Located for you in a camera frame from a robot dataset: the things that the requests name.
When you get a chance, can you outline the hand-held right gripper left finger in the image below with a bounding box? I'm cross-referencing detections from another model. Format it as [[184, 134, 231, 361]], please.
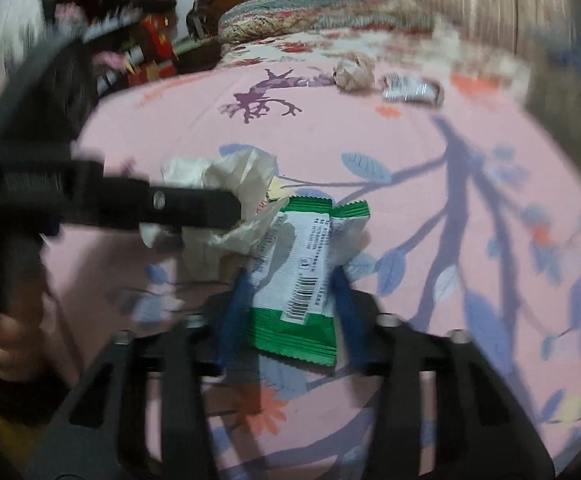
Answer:
[[25, 267, 256, 480]]

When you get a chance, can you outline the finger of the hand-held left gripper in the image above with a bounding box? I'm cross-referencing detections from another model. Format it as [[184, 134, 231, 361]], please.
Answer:
[[60, 160, 244, 233]]

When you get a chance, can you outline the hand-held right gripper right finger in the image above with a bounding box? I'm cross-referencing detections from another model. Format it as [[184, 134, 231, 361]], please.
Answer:
[[333, 265, 556, 480]]

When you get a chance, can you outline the green snack wrapper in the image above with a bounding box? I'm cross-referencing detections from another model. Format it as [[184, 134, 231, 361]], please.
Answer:
[[243, 196, 371, 367]]

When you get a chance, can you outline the white tissue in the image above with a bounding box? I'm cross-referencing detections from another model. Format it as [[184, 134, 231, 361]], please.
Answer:
[[138, 146, 284, 276]]

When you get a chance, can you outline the beige waste bin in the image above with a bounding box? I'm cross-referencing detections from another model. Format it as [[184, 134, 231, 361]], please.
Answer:
[[523, 55, 581, 126]]

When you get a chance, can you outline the person's left hand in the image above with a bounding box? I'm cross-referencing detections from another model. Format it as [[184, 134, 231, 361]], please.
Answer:
[[0, 265, 68, 386]]

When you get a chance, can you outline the reddish brown paper bag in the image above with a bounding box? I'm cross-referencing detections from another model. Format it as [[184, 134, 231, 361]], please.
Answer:
[[125, 57, 178, 88]]

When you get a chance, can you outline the dark wooden nightstand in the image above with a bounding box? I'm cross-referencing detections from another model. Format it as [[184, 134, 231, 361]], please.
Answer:
[[173, 37, 224, 76]]

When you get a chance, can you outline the red gift bag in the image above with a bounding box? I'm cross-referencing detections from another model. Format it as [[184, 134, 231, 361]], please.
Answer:
[[135, 12, 176, 68]]

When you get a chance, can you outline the pink printed tablecloth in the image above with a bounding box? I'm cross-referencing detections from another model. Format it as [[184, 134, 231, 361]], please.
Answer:
[[40, 60, 581, 480]]

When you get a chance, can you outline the floral bedsheet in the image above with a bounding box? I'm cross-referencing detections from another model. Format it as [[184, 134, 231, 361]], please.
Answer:
[[215, 25, 526, 91]]

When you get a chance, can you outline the crumpled beige paper ball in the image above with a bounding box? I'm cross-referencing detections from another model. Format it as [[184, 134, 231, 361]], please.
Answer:
[[331, 55, 375, 93]]

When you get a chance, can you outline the silver foil wrapper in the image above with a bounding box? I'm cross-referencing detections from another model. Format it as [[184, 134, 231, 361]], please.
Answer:
[[380, 74, 445, 107]]

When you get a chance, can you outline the patterned pillow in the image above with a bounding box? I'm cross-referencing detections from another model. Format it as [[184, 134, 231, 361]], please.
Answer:
[[218, 0, 436, 43]]

